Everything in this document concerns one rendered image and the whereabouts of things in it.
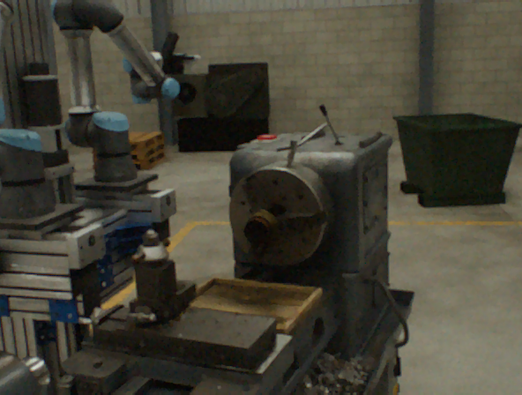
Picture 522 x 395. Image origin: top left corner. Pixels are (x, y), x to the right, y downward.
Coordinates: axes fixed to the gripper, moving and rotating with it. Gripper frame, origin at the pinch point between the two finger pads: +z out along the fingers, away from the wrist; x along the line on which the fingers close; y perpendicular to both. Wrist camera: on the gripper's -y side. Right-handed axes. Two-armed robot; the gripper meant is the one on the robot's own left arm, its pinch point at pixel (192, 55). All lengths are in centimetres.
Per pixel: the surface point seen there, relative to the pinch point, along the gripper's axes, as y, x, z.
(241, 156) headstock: 27, 58, -36
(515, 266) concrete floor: 148, 84, 260
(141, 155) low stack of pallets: 205, -502, 421
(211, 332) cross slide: 47, 107, -103
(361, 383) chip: 88, 115, -39
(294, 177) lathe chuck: 26, 88, -46
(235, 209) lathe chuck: 39, 70, -51
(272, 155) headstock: 25, 69, -32
